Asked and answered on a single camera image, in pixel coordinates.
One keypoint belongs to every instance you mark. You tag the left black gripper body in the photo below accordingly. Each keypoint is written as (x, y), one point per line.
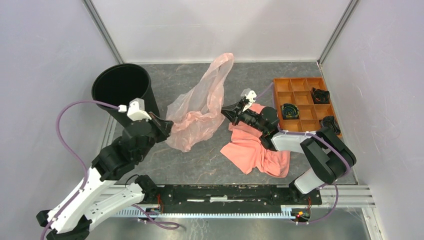
(153, 140)

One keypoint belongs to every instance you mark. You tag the aluminium corner post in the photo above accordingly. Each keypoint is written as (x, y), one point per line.
(101, 27)
(349, 10)

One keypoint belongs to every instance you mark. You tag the salmon pink cloth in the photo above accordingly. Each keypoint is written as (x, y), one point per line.
(246, 152)

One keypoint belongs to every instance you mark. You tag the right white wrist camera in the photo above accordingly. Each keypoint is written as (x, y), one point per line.
(248, 98)

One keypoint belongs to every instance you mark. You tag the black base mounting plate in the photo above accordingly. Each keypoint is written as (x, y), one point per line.
(229, 199)

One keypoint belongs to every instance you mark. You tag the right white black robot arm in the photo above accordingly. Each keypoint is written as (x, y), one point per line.
(329, 158)

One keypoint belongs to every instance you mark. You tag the pink plastic trash bag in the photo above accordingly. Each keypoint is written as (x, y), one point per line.
(196, 114)

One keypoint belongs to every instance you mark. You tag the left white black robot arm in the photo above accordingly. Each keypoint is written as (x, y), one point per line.
(80, 212)

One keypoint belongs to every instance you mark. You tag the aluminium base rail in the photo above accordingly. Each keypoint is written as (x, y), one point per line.
(342, 196)

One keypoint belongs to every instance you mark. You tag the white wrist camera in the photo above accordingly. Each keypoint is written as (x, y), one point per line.
(248, 98)
(135, 111)

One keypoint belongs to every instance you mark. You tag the black plastic trash bin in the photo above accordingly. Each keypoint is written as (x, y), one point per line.
(122, 83)

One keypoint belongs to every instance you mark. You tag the left aluminium corner post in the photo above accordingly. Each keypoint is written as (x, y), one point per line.
(101, 27)

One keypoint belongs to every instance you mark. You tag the orange compartment tray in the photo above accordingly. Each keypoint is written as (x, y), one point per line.
(303, 105)

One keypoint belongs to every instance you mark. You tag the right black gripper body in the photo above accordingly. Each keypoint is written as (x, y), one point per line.
(250, 117)

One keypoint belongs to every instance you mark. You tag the right aluminium corner post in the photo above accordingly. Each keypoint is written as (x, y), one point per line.
(349, 10)

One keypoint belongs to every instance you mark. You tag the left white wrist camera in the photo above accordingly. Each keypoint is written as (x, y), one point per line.
(135, 111)

